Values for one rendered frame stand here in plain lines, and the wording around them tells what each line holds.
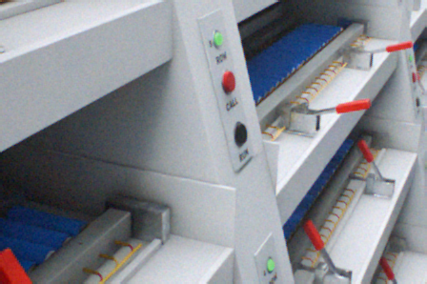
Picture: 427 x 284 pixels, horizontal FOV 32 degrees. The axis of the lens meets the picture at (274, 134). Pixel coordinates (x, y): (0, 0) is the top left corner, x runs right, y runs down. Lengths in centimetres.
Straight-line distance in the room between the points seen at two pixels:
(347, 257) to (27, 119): 60
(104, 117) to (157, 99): 5
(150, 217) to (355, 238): 45
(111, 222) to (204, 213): 7
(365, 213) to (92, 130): 54
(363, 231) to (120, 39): 60
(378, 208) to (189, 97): 56
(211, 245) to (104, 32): 20
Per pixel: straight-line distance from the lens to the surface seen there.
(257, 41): 105
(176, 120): 54
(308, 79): 90
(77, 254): 52
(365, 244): 96
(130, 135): 57
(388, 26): 120
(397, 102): 123
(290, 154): 73
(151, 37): 49
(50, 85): 40
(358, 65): 102
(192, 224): 57
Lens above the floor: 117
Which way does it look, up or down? 16 degrees down
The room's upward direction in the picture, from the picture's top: 12 degrees counter-clockwise
